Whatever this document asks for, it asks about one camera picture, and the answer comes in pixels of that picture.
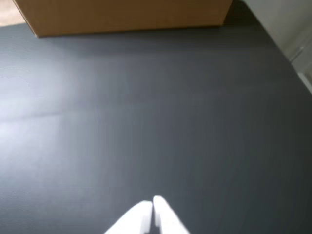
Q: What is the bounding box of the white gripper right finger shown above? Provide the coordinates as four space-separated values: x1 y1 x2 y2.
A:
152 195 191 234

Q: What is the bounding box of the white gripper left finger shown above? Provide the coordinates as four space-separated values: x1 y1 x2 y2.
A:
104 200 154 234

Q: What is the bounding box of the brown cardboard box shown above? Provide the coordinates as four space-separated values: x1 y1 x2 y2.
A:
12 0 233 38

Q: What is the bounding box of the dark grey table mat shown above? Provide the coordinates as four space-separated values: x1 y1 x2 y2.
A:
0 0 312 234

